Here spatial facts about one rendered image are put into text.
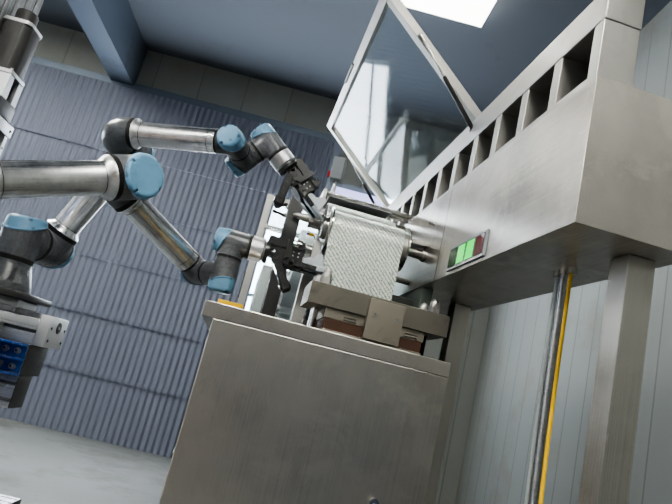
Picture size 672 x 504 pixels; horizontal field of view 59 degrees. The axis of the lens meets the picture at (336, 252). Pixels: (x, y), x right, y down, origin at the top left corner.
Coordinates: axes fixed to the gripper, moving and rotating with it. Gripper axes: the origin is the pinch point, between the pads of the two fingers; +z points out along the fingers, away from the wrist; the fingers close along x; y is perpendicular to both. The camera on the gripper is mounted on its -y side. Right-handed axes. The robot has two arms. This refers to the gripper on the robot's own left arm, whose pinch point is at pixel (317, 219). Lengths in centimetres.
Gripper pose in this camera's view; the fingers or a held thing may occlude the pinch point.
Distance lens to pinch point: 192.4
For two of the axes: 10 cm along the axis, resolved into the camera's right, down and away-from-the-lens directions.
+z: 5.8, 8.1, -0.5
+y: 7.9, -5.5, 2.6
